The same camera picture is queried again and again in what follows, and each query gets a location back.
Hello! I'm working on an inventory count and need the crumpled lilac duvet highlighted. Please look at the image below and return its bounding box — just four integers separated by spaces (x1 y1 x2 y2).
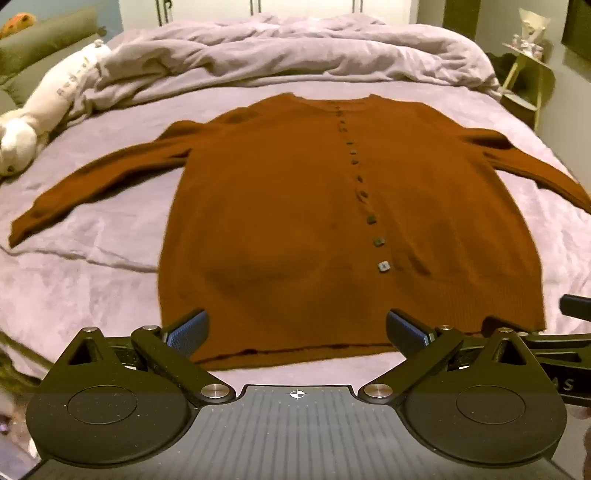
69 11 502 116

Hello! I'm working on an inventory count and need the green pillow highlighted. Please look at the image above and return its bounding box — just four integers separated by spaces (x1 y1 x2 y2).
0 7 100 107

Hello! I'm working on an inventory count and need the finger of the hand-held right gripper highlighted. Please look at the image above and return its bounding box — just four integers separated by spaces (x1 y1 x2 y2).
480 315 532 337
558 294 591 322

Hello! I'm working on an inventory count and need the white paper decoration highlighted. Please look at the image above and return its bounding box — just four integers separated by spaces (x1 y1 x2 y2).
512 7 552 58

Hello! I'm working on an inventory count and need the orange plush toy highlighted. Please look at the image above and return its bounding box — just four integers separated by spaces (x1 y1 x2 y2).
0 14 38 40

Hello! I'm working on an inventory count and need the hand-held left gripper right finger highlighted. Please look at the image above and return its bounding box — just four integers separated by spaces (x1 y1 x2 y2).
358 309 539 404

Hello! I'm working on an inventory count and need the yellow-green side table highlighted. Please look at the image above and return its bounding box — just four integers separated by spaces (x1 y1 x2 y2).
501 44 555 132

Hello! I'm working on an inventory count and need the white plush toy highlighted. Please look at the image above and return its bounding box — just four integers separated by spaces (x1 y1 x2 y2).
0 39 112 178

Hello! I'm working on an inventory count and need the dark wall panel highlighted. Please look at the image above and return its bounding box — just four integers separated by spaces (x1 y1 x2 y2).
561 0 591 51
443 0 481 38

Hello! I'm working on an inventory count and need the brown button cardigan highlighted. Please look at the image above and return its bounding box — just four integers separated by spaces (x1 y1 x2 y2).
8 92 591 372

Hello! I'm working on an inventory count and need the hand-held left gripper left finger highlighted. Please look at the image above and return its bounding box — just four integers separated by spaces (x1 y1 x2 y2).
55 308 235 404

